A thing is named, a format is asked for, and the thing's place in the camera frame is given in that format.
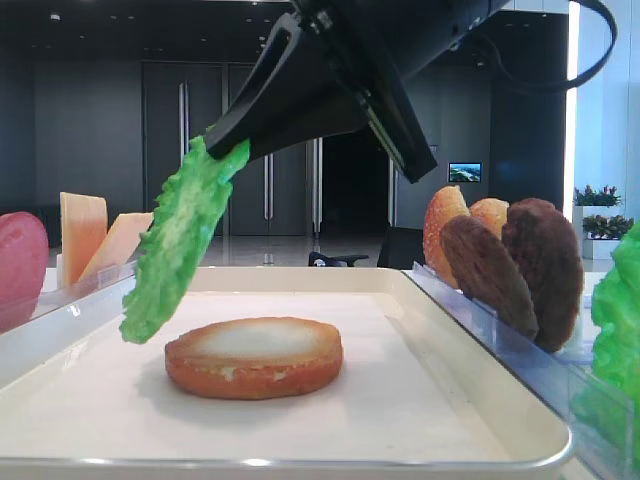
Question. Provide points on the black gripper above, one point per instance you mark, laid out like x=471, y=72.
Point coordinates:
x=367, y=48

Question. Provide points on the green lettuce leaf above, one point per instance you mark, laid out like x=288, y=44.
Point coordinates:
x=189, y=208
x=615, y=309

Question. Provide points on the left brown meat patty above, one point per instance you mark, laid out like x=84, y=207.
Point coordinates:
x=485, y=271

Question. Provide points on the brown meat patty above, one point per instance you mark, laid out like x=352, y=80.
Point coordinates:
x=485, y=271
x=544, y=245

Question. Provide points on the right orange cheese slice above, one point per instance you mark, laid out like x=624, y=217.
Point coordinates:
x=121, y=241

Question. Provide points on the orange cheese slice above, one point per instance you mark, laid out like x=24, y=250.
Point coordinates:
x=121, y=241
x=84, y=227

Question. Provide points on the right brown meat patty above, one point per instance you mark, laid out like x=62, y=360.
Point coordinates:
x=544, y=245

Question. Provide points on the left orange cheese slice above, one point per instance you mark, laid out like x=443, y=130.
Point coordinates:
x=84, y=227

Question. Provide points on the left red tomato slice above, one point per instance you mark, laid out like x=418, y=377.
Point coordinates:
x=24, y=258

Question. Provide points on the green lettuce leaf in rack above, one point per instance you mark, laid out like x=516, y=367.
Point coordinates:
x=615, y=309

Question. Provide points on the left sesame bun top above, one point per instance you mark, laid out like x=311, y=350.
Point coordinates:
x=446, y=204

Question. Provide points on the black office chair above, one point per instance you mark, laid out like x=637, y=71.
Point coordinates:
x=396, y=248

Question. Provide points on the right bun top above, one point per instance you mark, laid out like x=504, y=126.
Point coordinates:
x=492, y=212

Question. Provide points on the bun slice on tray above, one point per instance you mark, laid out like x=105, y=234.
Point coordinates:
x=255, y=358

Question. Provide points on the white flower planter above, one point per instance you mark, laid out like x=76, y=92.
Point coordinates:
x=600, y=221

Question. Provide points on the white rectangular metal tray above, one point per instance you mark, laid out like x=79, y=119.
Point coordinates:
x=417, y=398

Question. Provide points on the wall display screen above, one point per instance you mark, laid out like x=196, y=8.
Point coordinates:
x=465, y=172

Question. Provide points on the left long clear rack rail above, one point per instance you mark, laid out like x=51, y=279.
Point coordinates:
x=60, y=297

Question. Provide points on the long clear rack rail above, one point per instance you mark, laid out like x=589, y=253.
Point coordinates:
x=555, y=379
x=60, y=297

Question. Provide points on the right long clear rack rail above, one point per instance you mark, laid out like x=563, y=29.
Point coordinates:
x=555, y=379

